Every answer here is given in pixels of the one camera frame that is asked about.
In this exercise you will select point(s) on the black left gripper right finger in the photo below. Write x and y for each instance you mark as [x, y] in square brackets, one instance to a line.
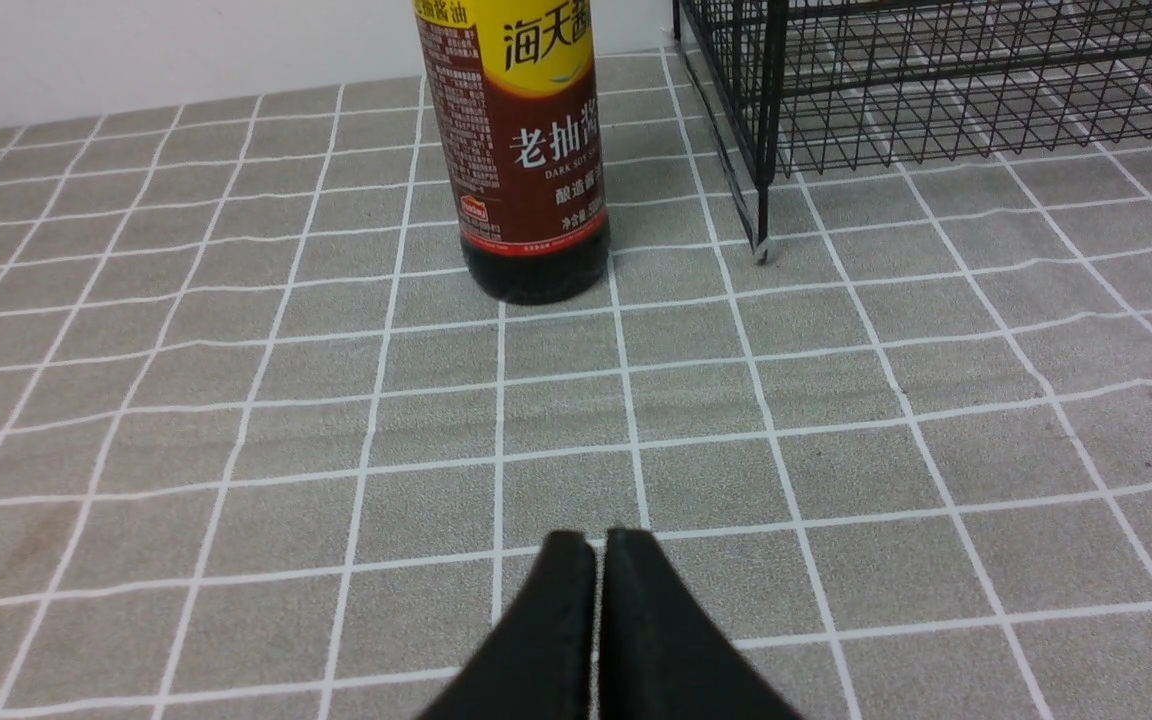
[661, 657]

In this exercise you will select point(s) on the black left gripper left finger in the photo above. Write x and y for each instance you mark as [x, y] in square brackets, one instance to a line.
[535, 664]

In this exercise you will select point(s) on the dark soy sauce bottle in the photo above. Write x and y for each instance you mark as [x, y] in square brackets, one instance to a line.
[514, 91]

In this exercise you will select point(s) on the grey checked tablecloth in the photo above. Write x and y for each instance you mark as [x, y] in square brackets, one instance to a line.
[267, 451]

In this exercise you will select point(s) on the black wire rack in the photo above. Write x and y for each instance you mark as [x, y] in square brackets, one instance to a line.
[796, 87]

